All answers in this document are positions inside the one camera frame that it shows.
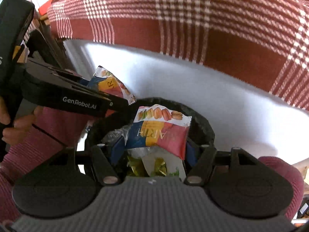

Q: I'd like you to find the clear plastic bag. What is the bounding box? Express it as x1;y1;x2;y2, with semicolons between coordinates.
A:
101;128;128;148

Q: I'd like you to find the gold snack packet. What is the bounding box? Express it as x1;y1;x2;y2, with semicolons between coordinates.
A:
126;155;168;177

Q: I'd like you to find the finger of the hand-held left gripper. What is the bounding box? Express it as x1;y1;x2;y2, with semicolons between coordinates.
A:
98;93;130;117
52;68;102;90

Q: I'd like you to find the red plaid blanket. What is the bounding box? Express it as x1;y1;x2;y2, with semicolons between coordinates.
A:
47;0;309;108

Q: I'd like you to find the black-lined trash bin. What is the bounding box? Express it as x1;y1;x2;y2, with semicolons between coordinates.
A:
84;97;216;174

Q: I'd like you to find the person's left hand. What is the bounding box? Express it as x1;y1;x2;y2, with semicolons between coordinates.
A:
0;95;44;147

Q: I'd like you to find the white plastic wrapper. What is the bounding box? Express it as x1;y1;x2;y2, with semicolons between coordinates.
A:
128;146;186;180

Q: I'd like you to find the macaron print snack packet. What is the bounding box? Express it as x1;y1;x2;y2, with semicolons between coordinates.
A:
87;65;137;105
124;104;192;160

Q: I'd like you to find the white bed sheet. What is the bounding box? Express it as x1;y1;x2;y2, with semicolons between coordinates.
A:
63;40;309;167

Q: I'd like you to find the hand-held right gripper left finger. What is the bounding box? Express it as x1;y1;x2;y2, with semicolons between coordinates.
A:
48;137;125;186

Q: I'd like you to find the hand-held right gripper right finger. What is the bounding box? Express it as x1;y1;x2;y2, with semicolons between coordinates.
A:
183;142;261;186

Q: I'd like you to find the red flat box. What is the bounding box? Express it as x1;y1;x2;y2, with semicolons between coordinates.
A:
39;1;52;15

